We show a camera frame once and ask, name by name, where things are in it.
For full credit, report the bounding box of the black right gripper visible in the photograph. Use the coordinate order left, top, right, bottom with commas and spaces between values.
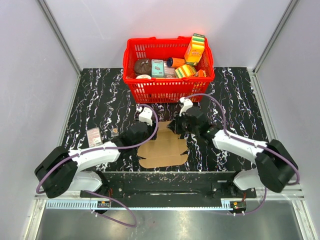
167, 111, 199, 136

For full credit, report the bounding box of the brown cardboard box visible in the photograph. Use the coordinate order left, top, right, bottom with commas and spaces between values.
137, 121, 188, 169

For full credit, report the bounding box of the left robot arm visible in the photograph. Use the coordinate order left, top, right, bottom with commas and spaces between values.
34, 121, 158, 199

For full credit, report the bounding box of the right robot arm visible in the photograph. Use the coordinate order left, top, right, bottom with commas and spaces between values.
168, 107, 299, 198

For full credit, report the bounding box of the yellow green striped box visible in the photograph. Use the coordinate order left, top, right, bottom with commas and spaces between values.
174, 64, 197, 79

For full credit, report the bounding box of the pink small box in basket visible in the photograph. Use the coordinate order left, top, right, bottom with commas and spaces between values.
163, 61, 176, 78

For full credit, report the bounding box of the teal snack box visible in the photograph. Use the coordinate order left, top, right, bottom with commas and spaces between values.
151, 59, 164, 78

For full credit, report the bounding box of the small clear plastic bag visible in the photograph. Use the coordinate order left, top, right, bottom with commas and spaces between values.
110, 128, 119, 137

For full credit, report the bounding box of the red plastic shopping basket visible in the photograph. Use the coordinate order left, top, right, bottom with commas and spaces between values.
122, 33, 215, 103

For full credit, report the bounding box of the small orange packet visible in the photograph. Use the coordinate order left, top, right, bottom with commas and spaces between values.
193, 69, 207, 78

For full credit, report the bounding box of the white round lid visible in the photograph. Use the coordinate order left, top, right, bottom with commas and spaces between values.
136, 74, 152, 80

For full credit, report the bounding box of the orange tube with blue cap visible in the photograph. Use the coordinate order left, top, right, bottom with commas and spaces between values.
166, 57, 186, 68

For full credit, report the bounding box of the brown round cookie pack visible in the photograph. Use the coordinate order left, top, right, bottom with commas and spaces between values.
134, 58, 152, 76

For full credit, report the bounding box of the tall orange yellow carton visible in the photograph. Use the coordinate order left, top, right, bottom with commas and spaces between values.
184, 33, 205, 66

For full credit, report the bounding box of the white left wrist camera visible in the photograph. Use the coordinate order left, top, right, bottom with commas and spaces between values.
136, 104, 153, 126

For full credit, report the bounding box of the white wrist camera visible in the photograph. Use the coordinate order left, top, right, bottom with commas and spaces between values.
179, 97, 193, 117
136, 104, 153, 126

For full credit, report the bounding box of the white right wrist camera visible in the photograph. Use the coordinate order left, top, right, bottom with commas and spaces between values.
179, 97, 193, 117

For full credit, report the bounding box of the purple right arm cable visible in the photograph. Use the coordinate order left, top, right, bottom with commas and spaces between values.
182, 93, 301, 216

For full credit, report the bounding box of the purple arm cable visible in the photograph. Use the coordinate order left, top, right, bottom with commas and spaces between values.
36, 103, 160, 228
182, 93, 301, 216

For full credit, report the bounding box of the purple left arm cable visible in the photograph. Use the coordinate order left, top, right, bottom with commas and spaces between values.
36, 103, 160, 228

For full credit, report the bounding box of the aluminium frame rail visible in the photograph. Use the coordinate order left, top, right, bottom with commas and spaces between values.
36, 0, 82, 75

